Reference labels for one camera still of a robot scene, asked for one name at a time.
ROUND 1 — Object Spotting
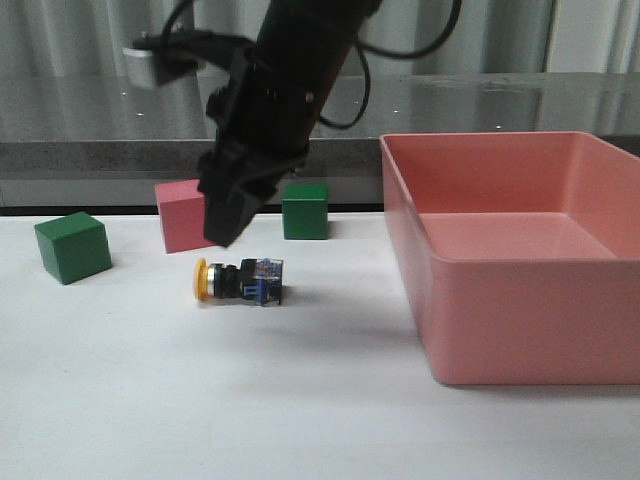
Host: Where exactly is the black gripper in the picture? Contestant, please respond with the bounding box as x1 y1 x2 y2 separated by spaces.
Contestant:
197 47 331 249

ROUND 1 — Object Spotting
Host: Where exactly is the yellow push button switch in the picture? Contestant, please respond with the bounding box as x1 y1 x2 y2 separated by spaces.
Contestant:
193 258 284 306

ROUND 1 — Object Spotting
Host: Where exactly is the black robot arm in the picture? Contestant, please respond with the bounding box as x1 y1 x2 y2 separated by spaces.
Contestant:
198 1 380 202

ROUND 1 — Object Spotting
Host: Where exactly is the pink cube block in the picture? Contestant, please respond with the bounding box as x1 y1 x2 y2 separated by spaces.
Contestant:
154 179 215 254

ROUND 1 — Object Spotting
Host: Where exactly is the green cube block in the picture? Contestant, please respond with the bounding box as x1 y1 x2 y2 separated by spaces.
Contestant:
282 184 329 240
34 212 113 285

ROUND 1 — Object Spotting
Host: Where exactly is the green cube block left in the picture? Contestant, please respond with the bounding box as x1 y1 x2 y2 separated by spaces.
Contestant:
34 212 113 285

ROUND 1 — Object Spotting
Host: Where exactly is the grey curtain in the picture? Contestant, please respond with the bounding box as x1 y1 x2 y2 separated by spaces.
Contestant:
1 1 639 78

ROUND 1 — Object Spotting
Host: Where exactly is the pink plastic bin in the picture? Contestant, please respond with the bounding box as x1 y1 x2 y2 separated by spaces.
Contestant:
381 132 639 385

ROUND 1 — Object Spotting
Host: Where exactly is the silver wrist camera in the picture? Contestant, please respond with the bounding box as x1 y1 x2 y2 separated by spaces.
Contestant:
122 30 209 90

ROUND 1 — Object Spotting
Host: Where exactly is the black cable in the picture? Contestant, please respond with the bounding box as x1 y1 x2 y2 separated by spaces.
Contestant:
319 0 464 130

